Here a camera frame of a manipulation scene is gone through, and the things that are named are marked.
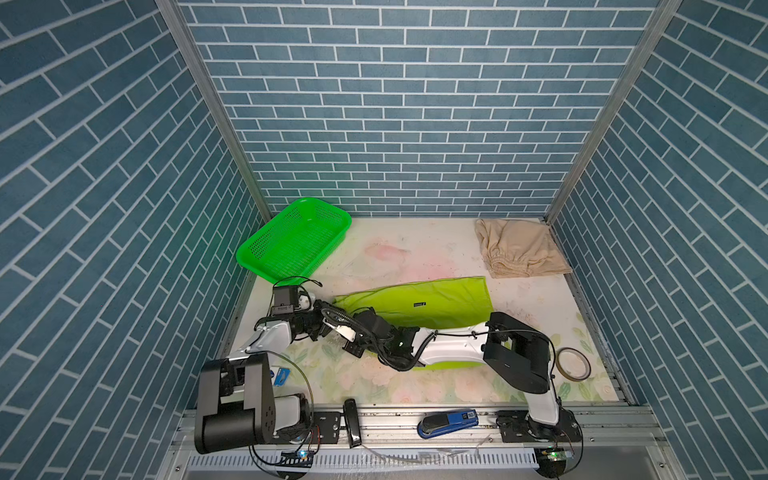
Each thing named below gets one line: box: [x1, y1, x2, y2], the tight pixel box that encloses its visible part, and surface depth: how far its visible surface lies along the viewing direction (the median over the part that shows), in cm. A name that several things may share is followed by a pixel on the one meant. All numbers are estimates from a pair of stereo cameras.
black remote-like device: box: [343, 399, 362, 448], surface depth 74 cm
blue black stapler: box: [417, 408, 479, 439], surface depth 74 cm
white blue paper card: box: [274, 367, 291, 387], surface depth 83 cm
